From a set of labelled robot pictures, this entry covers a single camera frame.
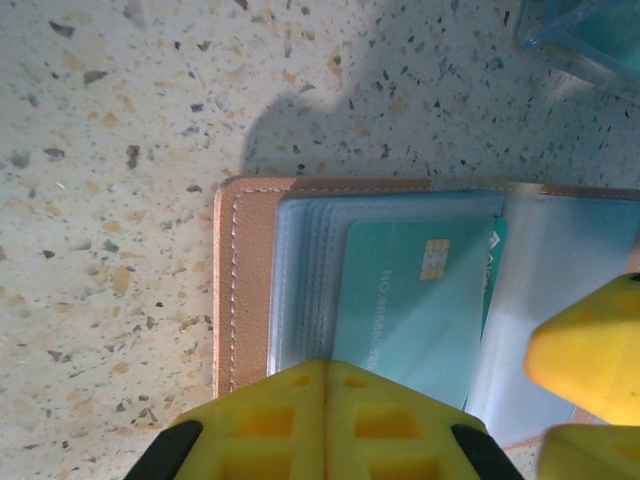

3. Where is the tan leather card holder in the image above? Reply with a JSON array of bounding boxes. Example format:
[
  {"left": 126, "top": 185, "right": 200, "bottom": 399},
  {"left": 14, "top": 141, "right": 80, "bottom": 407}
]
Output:
[{"left": 212, "top": 175, "right": 640, "bottom": 451}]

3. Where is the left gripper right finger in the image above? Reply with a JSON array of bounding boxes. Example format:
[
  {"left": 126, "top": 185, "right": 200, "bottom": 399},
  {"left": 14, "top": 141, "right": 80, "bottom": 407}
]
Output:
[{"left": 325, "top": 360, "right": 524, "bottom": 480}]

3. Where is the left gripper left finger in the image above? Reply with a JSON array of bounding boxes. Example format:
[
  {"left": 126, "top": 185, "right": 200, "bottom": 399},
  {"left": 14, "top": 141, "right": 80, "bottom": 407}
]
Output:
[{"left": 124, "top": 360, "right": 327, "bottom": 480}]

